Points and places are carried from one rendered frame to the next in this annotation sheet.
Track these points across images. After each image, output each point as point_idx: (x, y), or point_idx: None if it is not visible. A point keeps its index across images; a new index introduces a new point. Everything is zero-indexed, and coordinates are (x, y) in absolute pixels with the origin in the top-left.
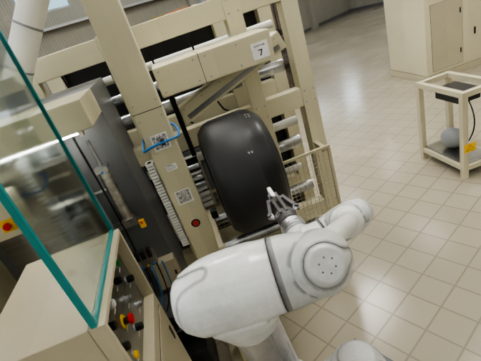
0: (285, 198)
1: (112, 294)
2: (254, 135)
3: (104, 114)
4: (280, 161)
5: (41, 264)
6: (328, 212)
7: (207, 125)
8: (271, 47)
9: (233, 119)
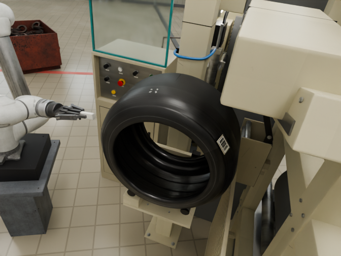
0: (69, 114)
1: (128, 71)
2: (125, 95)
3: (243, 18)
4: (104, 129)
5: (171, 53)
6: (10, 99)
7: (179, 73)
8: (225, 79)
9: (160, 83)
